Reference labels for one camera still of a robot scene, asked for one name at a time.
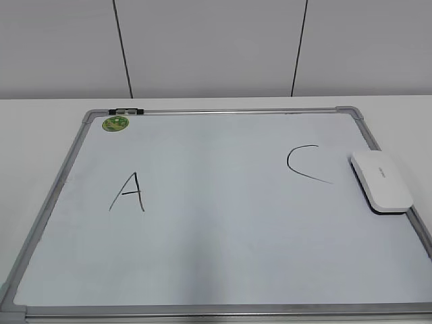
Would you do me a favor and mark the white rectangular board eraser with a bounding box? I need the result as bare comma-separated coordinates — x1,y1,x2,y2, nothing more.
350,150,414,214

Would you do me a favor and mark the white framed whiteboard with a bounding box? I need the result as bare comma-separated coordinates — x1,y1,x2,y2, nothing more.
1,107,431,322

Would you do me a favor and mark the black silver hanging clip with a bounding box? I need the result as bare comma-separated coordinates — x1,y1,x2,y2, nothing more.
108,107,144,115

